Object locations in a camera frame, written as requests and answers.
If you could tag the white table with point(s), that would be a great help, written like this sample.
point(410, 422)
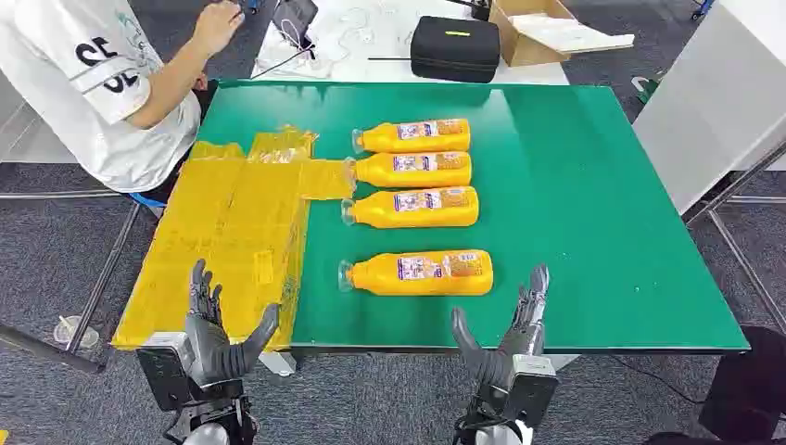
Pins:
point(368, 37)

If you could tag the clear plastic cup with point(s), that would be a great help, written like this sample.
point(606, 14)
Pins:
point(73, 335)

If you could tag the black thin rod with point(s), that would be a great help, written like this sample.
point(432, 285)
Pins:
point(390, 59)

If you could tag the green table mat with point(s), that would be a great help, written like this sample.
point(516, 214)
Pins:
point(583, 215)

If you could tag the black zip case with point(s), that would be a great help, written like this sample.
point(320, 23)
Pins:
point(454, 52)

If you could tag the white foam board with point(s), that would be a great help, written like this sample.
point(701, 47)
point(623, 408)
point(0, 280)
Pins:
point(571, 34)

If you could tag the dark tablet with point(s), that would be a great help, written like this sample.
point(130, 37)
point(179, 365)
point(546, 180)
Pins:
point(295, 18)

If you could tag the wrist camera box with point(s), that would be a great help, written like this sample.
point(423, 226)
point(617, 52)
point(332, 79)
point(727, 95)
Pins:
point(163, 375)
point(531, 387)

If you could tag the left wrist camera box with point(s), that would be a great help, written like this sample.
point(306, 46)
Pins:
point(163, 375)

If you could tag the orange drink bottle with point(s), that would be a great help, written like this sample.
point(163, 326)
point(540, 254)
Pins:
point(393, 140)
point(381, 279)
point(374, 212)
point(381, 172)

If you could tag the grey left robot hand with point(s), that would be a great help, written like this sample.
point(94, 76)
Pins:
point(212, 350)

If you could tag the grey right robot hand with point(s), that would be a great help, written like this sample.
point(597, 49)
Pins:
point(494, 365)

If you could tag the white partition panel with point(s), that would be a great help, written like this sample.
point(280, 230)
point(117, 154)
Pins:
point(712, 98)

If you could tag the metal floor frame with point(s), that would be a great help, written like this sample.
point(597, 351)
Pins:
point(98, 282)

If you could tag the black box on floor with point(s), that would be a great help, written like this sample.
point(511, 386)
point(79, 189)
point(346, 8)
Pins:
point(749, 387)

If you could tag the person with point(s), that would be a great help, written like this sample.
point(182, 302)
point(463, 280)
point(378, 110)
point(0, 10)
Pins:
point(73, 92)

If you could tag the metal panel frame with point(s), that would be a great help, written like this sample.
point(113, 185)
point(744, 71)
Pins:
point(737, 245)

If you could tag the cardboard box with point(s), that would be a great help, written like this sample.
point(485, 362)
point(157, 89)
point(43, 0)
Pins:
point(528, 52)

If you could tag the white table foot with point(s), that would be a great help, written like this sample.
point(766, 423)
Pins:
point(277, 363)

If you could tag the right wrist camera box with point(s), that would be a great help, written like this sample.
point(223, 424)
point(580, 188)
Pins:
point(531, 387)

